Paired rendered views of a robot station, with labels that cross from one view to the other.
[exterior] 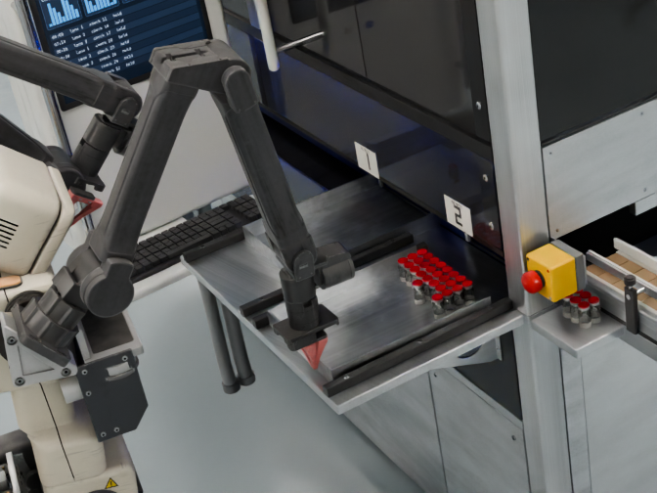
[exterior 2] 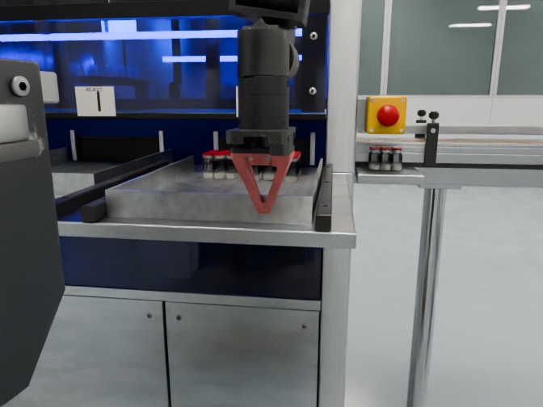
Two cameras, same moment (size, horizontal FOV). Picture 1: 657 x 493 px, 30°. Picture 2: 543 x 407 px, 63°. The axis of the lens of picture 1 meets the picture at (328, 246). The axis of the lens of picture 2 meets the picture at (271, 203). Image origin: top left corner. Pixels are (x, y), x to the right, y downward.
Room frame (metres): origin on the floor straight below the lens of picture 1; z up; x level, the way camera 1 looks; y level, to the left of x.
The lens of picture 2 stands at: (1.53, 0.49, 1.03)
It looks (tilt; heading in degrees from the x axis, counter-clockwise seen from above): 13 degrees down; 302
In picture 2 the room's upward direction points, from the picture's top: straight up
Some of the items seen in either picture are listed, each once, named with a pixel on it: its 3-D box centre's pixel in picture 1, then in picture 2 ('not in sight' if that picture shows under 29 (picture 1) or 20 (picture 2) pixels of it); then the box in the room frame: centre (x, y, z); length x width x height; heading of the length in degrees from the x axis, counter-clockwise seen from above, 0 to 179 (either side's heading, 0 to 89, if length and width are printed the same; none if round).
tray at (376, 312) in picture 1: (377, 310); (236, 182); (1.94, -0.07, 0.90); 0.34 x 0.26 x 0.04; 113
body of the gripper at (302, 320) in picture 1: (303, 312); (263, 111); (1.81, 0.06, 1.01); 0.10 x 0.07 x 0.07; 114
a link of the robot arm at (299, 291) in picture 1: (300, 282); (264, 55); (1.81, 0.06, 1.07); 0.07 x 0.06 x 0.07; 112
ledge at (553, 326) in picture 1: (584, 324); (386, 174); (1.81, -0.43, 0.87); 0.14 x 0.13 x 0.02; 114
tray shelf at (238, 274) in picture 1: (354, 279); (147, 190); (2.12, -0.04, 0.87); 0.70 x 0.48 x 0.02; 24
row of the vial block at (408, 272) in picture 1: (425, 285); (250, 166); (1.99, -0.17, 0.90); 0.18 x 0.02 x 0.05; 23
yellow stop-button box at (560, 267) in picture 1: (554, 271); (385, 115); (1.81, -0.38, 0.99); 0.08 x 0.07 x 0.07; 114
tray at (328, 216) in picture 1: (339, 225); (77, 166); (2.30, -0.03, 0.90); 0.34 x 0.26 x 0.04; 114
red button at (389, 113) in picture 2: (534, 281); (387, 115); (1.79, -0.34, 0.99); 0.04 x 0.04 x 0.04; 24
